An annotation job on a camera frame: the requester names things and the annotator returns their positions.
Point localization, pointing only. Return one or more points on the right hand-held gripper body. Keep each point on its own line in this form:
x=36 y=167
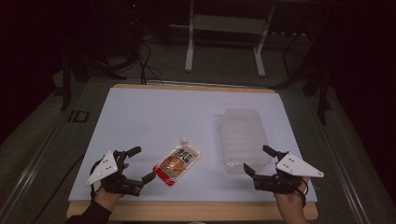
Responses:
x=295 y=168

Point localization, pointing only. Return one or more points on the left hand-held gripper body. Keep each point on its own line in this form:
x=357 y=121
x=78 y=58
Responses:
x=107 y=166

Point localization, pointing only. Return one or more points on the clear plastic container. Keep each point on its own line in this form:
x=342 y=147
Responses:
x=243 y=137

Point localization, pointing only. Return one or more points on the spouted food pouch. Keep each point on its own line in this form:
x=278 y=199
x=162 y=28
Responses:
x=177 y=163

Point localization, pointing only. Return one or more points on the person's left hand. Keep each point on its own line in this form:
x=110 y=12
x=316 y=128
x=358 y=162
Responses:
x=107 y=199

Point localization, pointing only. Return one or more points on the person's right hand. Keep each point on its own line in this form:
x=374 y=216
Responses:
x=291 y=203

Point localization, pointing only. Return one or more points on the white table mat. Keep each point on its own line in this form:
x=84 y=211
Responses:
x=155 y=118

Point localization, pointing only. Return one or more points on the black tripod stand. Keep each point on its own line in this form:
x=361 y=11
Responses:
x=66 y=81
x=323 y=93

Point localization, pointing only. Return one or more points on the metal floor rail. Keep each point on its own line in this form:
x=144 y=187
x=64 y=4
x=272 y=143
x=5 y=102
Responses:
x=28 y=174
x=345 y=183

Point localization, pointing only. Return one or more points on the white metal stand frame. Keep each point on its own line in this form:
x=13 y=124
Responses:
x=229 y=24

